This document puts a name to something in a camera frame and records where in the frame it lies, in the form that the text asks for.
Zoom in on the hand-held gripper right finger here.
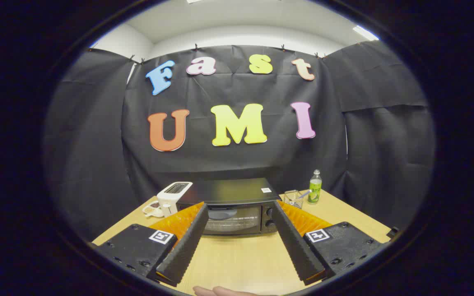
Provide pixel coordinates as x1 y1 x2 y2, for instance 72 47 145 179
272 200 386 286

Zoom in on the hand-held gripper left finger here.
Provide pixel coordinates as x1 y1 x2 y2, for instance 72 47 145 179
93 201 209 287

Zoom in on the black toaster oven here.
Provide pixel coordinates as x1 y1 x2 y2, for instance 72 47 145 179
176 178 282 236

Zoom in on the white pop-up toaster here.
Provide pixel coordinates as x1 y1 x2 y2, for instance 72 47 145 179
157 181 193 217

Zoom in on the small white spice dish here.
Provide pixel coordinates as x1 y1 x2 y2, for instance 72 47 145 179
142 201 164 218

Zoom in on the green drink bottle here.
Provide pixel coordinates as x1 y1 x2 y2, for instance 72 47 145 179
308 169 323 205

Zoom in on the black backdrop cloth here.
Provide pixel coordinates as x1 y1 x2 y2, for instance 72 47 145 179
44 40 436 243

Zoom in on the ceiling light panel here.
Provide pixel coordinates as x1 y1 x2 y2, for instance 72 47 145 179
352 25 379 42

